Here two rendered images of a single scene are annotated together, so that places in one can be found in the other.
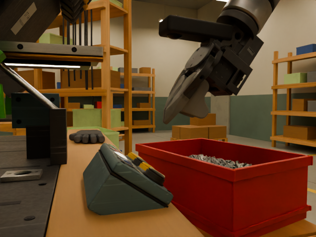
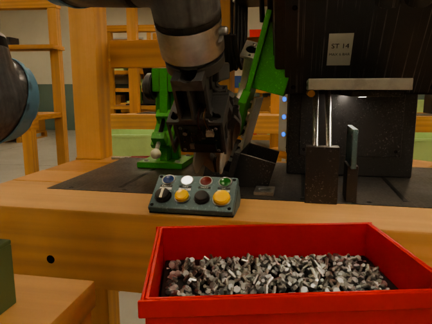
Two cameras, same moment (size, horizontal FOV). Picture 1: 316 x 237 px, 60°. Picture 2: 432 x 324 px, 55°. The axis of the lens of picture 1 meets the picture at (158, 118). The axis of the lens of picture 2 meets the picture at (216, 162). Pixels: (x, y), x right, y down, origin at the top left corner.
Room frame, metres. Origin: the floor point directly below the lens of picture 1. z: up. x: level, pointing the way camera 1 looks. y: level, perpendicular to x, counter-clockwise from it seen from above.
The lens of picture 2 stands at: (0.74, -0.57, 1.11)
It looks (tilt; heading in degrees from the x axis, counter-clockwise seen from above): 10 degrees down; 118
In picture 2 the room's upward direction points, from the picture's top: straight up
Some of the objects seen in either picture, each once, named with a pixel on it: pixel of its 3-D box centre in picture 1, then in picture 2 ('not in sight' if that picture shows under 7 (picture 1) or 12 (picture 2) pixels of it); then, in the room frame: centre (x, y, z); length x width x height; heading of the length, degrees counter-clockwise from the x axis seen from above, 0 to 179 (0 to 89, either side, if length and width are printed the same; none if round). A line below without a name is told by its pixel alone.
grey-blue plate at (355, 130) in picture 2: (36, 125); (350, 162); (0.59, 0.26, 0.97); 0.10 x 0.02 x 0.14; 107
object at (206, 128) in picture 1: (199, 128); not in sight; (6.88, -1.03, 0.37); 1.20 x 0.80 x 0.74; 120
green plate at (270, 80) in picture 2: not in sight; (272, 62); (0.41, 0.31, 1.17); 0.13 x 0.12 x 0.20; 17
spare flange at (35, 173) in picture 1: (22, 175); (264, 190); (0.43, 0.22, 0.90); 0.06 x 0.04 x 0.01; 107
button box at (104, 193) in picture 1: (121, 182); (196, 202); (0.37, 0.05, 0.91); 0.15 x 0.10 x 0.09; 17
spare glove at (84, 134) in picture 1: (86, 136); not in sight; (0.88, 0.23, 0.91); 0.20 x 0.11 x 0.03; 15
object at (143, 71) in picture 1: (107, 99); not in sight; (9.06, 1.65, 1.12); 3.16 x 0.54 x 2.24; 112
